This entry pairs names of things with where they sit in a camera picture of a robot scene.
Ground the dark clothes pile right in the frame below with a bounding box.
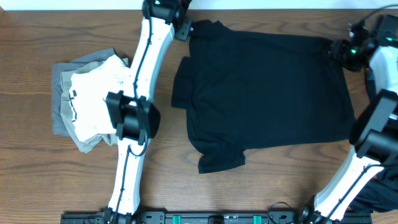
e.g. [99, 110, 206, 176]
[349, 67, 398, 214]

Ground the black polo shirt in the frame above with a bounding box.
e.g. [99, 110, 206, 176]
[171, 21, 355, 174]

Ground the beige folded shirt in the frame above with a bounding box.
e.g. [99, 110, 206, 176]
[55, 62, 118, 153]

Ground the black looped base cable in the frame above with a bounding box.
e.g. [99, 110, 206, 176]
[267, 200, 296, 224]

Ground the white folded shirt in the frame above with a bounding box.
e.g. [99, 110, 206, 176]
[69, 55, 132, 141]

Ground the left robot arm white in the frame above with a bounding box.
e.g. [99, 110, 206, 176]
[97, 0, 192, 223]

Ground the grey folded shirt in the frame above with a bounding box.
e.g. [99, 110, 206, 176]
[52, 48, 116, 136]

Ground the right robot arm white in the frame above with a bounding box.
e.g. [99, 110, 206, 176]
[298, 35, 397, 223]

